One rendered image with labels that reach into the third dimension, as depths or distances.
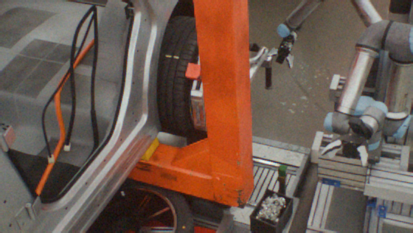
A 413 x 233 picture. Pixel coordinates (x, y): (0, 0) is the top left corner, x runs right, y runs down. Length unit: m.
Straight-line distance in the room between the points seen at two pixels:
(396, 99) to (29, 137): 1.79
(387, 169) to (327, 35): 2.48
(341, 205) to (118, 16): 1.59
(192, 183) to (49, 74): 0.93
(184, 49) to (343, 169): 0.97
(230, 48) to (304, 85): 2.28
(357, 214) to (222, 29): 1.50
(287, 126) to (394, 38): 1.86
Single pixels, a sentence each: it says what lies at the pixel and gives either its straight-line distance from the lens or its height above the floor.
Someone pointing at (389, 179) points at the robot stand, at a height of 0.73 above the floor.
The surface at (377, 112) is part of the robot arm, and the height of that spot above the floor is 1.25.
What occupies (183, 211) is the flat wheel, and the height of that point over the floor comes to 0.50.
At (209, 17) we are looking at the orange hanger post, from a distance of 2.09.
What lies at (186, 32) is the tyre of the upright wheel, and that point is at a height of 1.18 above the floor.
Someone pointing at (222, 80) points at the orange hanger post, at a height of 1.30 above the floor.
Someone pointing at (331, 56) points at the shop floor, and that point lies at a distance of 4.71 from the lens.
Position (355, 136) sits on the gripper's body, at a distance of 2.06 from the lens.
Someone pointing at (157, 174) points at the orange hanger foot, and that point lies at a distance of 2.83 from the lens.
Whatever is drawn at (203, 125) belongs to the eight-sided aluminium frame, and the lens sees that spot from 2.83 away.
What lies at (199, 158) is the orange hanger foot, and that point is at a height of 0.78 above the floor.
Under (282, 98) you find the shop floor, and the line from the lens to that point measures 4.23.
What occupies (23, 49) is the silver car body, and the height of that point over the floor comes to 1.04.
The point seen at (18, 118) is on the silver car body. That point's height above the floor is 0.86.
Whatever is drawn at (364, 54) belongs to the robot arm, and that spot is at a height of 1.36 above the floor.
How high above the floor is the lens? 2.62
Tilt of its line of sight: 40 degrees down
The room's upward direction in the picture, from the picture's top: 6 degrees counter-clockwise
